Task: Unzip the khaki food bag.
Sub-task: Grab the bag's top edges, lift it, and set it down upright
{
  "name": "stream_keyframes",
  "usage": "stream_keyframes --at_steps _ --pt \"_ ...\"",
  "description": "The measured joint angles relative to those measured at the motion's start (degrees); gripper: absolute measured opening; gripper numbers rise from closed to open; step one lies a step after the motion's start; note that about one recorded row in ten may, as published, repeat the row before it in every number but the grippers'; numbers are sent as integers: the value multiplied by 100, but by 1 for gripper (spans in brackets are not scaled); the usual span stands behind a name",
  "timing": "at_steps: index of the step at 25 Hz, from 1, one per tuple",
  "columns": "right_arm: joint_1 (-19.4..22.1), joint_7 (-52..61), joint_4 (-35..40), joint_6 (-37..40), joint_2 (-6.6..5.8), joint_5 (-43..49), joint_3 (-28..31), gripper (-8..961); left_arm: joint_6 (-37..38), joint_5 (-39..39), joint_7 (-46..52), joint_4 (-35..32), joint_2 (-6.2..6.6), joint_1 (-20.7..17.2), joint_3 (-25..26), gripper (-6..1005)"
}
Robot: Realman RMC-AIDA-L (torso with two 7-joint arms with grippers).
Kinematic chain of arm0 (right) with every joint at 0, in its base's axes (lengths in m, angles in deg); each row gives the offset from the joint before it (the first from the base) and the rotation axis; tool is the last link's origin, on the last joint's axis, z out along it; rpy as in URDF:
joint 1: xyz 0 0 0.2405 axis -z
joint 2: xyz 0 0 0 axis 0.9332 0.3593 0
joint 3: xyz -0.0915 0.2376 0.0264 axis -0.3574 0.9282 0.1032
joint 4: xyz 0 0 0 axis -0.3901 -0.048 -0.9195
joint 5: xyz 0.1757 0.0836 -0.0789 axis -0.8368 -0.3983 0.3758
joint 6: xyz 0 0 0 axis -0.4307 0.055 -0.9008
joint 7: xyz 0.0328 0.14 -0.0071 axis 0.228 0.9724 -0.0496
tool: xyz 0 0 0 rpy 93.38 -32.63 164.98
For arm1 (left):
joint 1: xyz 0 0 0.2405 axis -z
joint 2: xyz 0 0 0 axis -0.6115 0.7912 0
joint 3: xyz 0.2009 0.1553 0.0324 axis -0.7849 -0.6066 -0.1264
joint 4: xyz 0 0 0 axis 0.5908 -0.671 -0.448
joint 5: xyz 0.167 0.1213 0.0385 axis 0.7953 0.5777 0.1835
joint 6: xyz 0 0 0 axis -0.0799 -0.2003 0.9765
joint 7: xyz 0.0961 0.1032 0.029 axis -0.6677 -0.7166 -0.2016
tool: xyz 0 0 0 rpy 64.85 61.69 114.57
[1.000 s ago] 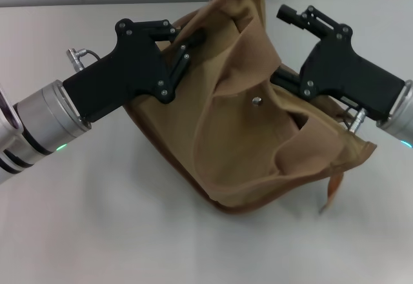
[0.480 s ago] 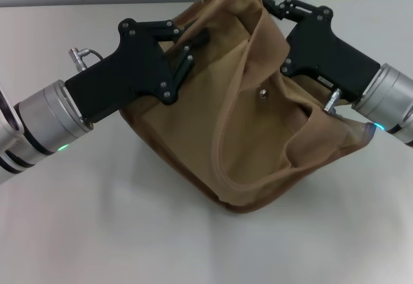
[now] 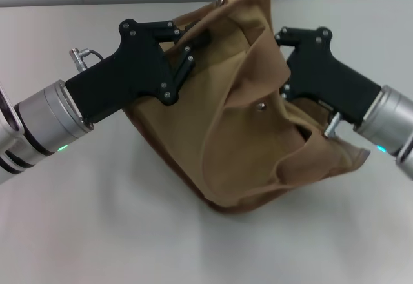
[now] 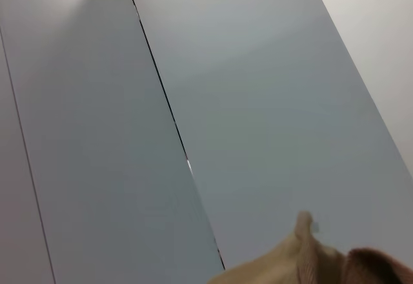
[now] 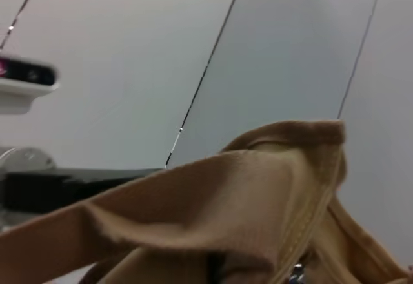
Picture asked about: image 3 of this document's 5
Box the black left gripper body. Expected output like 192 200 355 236
65 18 181 124

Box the gripper cable connector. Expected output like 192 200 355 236
324 113 341 137
68 48 105 72

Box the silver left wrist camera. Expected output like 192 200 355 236
0 83 25 138

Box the left gripper cable connector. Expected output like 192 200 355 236
68 48 105 72

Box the right gripper cable connector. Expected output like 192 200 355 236
324 113 341 137

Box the khaki canvas food bag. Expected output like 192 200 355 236
124 0 370 214

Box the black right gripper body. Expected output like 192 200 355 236
281 26 382 126

